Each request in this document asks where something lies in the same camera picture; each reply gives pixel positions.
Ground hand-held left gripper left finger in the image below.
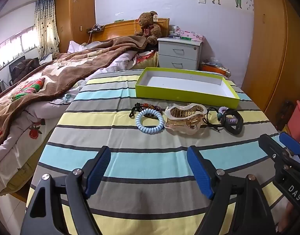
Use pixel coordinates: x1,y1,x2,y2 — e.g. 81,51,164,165
20,146,112,235

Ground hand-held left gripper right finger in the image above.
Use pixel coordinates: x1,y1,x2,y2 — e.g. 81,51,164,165
187,146,279,235

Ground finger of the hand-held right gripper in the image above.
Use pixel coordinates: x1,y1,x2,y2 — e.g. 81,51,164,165
259,134,289,168
279,132,300,155

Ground black fitness band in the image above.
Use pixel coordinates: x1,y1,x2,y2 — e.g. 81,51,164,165
220,111,244,136

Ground champagne claw clip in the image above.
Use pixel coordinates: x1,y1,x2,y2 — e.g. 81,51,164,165
165,114,205,136

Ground black cord with teal bead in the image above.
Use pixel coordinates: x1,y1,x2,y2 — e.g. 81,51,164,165
203,106,226,133

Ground purple spiral hair tie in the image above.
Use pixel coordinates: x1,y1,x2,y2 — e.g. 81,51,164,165
218,106,239,126

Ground blue spiral hair tie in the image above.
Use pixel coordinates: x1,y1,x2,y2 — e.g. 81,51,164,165
136,109,165,135

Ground clear white claw clip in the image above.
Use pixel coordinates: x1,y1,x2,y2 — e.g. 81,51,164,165
165,103,207,123

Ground dark red bead necklace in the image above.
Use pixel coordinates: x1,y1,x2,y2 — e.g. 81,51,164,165
140,103,163,119

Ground green cardboard box lid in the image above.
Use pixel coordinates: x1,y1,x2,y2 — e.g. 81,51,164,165
136,67,240,108

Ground person's right hand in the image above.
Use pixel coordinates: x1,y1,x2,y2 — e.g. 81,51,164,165
277,201,297,234

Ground pink plastic bin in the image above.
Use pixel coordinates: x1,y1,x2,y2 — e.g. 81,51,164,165
286,100,300,144

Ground striped tablecloth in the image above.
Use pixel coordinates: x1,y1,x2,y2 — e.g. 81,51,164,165
25,69,287,235

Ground yellow mattress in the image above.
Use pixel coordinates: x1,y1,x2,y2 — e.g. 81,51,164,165
0,144,54,197

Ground white floral quilt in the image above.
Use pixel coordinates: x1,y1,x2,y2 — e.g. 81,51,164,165
0,40,143,177

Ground orange box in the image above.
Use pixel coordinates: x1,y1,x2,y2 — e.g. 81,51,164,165
201,62,230,76

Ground brown printed blanket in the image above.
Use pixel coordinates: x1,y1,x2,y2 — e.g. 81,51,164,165
0,35,150,150

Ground large wooden wardrobe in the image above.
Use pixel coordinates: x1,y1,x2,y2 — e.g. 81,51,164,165
240,0,300,130

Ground red patterned pillow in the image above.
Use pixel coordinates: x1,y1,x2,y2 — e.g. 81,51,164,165
132,50,159,70

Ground grey drawer nightstand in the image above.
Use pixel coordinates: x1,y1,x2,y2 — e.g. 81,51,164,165
157,37,204,71

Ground dark chair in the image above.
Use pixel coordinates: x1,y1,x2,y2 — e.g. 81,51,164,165
8,57,41,86

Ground pink floral box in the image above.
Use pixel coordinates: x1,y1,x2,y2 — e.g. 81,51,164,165
179,31,205,42

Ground power strip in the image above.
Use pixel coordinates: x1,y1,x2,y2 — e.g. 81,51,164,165
87,24,104,34

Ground small bottles on nightstand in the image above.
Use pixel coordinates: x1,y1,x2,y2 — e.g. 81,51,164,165
169,26,182,39

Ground wooden bed headboard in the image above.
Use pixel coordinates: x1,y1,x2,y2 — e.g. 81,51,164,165
90,18,170,42

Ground window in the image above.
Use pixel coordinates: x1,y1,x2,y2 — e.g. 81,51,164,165
0,26,40,72

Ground brown teddy bear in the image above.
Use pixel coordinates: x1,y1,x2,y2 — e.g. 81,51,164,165
134,11,163,46

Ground dotted curtain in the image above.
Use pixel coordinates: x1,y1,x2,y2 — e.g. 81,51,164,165
34,0,60,57

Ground tall wooden cabinet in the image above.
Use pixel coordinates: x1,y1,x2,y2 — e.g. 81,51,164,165
54,0,96,53

